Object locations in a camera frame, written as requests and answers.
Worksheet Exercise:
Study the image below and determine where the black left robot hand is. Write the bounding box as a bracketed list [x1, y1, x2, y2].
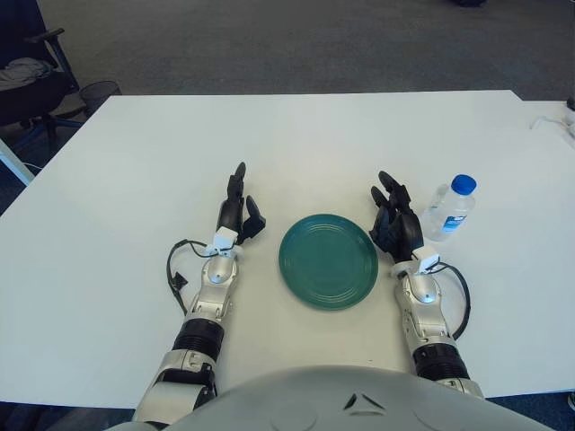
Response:
[217, 161, 267, 247]

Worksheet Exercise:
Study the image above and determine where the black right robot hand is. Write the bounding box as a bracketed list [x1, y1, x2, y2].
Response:
[368, 170, 425, 263]

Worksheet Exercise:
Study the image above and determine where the clear bottle with blue cap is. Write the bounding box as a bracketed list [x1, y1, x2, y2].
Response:
[420, 173, 478, 242]

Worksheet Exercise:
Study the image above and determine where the green round plate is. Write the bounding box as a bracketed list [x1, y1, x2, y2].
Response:
[278, 214, 380, 312]

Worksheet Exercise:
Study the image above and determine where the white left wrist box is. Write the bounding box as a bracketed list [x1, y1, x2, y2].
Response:
[211, 227, 239, 258]

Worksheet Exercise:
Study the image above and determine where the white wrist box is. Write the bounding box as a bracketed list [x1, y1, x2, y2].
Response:
[211, 227, 239, 258]
[412, 244, 444, 275]

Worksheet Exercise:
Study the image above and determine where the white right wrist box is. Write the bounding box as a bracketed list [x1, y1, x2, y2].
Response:
[412, 244, 444, 275]

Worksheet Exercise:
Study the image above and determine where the black mesh wastebasket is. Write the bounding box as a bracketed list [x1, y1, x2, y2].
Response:
[78, 80, 122, 116]

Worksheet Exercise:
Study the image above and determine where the grey robot torso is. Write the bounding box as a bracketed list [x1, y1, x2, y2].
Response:
[105, 364, 571, 431]

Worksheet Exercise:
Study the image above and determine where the white furniture panel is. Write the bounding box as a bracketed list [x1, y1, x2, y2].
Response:
[0, 134, 36, 186]

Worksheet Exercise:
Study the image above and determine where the black office chair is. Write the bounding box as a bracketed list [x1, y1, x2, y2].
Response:
[0, 0, 86, 140]

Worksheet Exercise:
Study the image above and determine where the grey crumpled cloth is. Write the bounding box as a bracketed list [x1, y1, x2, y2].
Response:
[0, 57, 53, 89]

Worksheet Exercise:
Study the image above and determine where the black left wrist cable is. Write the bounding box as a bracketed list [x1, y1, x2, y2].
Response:
[166, 240, 215, 315]

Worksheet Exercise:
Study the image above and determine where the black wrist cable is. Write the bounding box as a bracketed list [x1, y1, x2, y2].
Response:
[166, 240, 215, 315]
[438, 262, 472, 341]

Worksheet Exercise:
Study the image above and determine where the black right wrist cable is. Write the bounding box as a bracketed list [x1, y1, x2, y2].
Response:
[438, 262, 472, 341]

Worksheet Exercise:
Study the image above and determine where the white thin strap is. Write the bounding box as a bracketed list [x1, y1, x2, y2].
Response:
[529, 115, 567, 131]

